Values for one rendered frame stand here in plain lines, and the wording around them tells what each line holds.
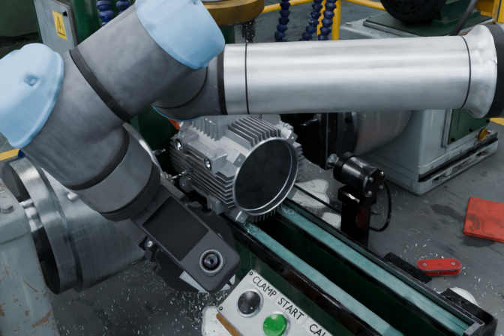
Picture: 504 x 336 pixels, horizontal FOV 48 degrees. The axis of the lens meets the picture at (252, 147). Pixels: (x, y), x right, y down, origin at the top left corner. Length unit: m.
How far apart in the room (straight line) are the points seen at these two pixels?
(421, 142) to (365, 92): 0.79
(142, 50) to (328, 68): 0.20
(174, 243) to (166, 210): 0.03
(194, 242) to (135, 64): 0.18
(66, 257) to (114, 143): 0.41
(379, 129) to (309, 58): 0.66
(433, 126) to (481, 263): 0.32
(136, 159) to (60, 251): 0.38
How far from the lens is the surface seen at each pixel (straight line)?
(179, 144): 1.10
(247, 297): 0.73
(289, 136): 1.05
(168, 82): 0.47
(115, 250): 0.90
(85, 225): 0.87
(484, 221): 1.36
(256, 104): 0.58
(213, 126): 1.05
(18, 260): 0.83
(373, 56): 0.58
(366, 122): 1.17
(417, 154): 1.37
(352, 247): 1.05
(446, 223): 1.35
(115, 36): 0.47
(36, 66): 0.46
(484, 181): 1.53
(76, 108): 0.46
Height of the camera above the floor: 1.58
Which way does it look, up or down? 29 degrees down
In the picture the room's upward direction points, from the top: 2 degrees counter-clockwise
